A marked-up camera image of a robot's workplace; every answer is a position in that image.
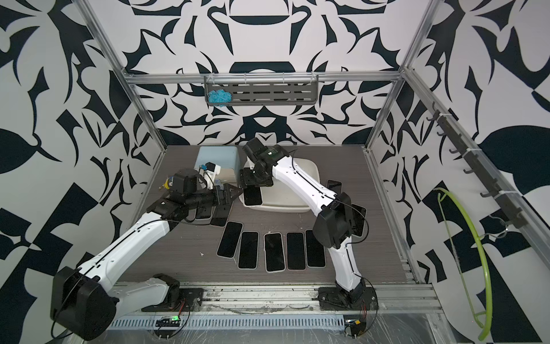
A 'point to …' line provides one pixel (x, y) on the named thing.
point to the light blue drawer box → (225, 157)
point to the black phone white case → (296, 253)
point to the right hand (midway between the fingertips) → (247, 179)
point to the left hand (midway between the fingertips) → (232, 187)
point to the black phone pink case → (248, 250)
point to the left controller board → (168, 321)
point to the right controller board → (354, 327)
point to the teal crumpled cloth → (220, 97)
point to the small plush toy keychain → (166, 184)
